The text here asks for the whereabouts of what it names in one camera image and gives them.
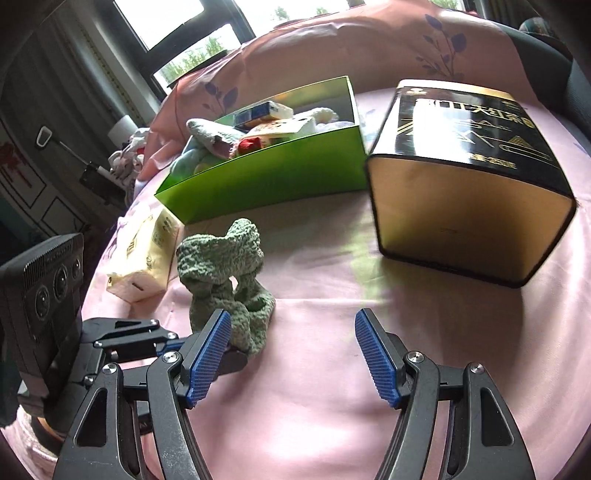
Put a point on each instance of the pink printed bed sheet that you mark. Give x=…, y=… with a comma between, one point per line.
x=306, y=408

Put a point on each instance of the green cardboard box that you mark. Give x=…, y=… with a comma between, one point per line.
x=320, y=164

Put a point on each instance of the green knitted cloth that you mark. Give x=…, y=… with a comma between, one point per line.
x=220, y=272

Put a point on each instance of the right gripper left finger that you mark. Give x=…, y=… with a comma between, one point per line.
x=104, y=439

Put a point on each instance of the blue orange Tempo tissue pack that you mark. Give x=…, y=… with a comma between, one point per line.
x=261, y=113

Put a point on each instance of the white lamp shade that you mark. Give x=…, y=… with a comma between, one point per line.
x=122, y=130

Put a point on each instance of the striped cushion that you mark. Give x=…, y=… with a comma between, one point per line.
x=537, y=26

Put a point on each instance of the black gold tea tin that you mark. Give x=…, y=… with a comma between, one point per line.
x=462, y=180

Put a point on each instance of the pile of clothes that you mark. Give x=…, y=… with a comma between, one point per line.
x=126, y=164

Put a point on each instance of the grey sofa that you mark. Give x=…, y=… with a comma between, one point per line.
x=558, y=83

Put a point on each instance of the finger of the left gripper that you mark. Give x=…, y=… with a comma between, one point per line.
x=134, y=338
x=232, y=361

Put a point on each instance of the cream fluffy towel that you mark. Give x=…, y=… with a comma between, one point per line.
x=322, y=115

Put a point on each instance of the light blue plush towel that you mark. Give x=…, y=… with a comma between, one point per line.
x=209, y=144

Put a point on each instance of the yellow tissue pack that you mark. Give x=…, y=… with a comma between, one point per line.
x=140, y=258

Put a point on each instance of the black window frame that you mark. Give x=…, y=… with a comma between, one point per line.
x=147, y=61

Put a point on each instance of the red white sock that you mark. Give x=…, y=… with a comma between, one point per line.
x=248, y=145

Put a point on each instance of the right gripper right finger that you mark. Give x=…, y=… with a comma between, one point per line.
x=483, y=440

